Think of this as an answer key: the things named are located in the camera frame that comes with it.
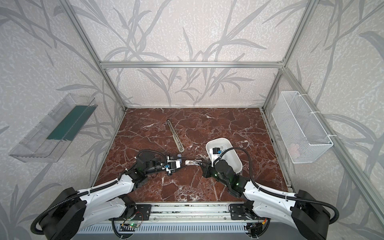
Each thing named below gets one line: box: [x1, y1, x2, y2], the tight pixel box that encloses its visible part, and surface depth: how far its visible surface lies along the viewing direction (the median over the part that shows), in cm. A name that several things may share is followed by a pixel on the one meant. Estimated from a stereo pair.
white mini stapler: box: [184, 160, 202, 166], surface depth 82 cm
